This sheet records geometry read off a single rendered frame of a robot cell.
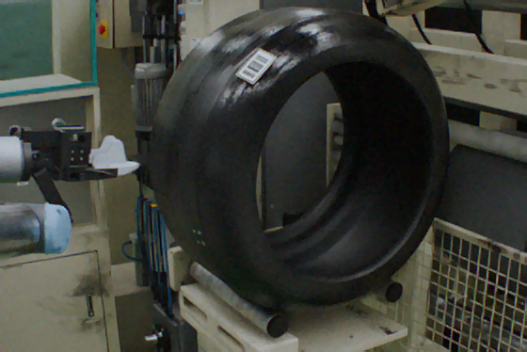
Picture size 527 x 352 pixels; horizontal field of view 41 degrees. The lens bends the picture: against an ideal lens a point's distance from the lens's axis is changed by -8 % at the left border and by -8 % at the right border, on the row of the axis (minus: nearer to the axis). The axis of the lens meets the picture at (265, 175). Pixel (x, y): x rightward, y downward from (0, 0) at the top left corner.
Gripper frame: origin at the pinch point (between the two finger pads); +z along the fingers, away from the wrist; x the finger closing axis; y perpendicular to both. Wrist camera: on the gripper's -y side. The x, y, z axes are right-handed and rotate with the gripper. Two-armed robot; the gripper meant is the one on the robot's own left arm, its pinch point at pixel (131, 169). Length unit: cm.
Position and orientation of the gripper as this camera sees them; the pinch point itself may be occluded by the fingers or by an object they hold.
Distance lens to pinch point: 125.8
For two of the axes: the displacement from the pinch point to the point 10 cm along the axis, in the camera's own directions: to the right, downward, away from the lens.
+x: -5.1, -2.3, 8.3
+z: 8.6, -0.3, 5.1
